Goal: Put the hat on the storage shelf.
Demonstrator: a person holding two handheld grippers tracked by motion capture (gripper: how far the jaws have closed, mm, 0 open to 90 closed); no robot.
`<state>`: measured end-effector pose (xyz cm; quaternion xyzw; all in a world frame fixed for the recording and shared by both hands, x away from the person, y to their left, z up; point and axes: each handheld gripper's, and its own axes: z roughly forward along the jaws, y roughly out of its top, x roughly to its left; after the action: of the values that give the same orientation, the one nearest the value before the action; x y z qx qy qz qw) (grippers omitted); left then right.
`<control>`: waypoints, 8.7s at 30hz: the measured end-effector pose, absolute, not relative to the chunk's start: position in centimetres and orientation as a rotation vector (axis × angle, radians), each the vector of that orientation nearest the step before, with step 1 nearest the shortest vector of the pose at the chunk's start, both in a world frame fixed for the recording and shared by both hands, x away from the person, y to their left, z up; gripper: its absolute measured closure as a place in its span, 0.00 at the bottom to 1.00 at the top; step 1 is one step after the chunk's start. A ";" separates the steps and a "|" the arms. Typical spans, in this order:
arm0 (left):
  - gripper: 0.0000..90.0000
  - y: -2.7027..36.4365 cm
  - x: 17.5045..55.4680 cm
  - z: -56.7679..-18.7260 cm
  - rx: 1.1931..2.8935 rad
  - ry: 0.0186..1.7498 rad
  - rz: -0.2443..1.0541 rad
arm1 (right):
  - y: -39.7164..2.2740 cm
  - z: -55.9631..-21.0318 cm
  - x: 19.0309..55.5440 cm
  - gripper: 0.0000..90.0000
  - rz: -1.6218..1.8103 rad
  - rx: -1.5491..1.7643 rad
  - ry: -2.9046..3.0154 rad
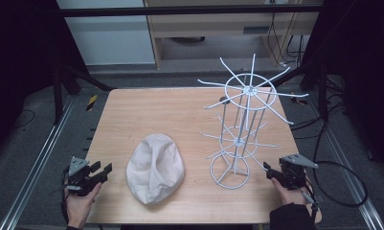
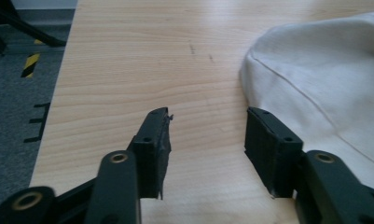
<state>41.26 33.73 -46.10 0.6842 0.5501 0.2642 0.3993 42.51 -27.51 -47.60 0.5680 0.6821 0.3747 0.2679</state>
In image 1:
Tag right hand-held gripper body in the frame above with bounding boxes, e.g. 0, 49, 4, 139
278, 153, 319, 192

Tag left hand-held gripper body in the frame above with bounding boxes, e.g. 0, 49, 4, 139
64, 155, 96, 197

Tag person's right hand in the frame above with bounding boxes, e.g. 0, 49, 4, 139
270, 176, 309, 207

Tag person's left hand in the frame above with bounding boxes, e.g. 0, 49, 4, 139
65, 181, 103, 230

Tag white cloth hat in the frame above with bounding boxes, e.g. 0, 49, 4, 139
125, 132, 186, 206

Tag yellow black striped tape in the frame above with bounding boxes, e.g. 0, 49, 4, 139
85, 94, 99, 112

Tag black metal stand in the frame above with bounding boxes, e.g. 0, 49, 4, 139
51, 58, 118, 127
270, 61, 344, 124

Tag white cabinet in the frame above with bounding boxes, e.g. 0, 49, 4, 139
56, 0, 157, 67

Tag light wooden desk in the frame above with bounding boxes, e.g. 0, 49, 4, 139
143, 0, 326, 71

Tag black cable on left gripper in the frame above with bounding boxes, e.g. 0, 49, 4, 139
59, 166, 71, 225

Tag aluminium floor rail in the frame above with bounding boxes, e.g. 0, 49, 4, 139
0, 95, 78, 230
305, 94, 384, 230

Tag black looped cable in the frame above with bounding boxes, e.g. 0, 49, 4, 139
311, 121, 370, 208

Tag thin black floor cable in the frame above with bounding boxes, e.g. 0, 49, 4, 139
11, 108, 36, 130

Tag white wire hat rack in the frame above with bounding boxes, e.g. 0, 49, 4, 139
196, 53, 310, 191

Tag black hanging cables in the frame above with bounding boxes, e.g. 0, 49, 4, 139
265, 11, 307, 66

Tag black horizontal frame bar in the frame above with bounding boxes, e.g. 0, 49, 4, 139
56, 5, 326, 18

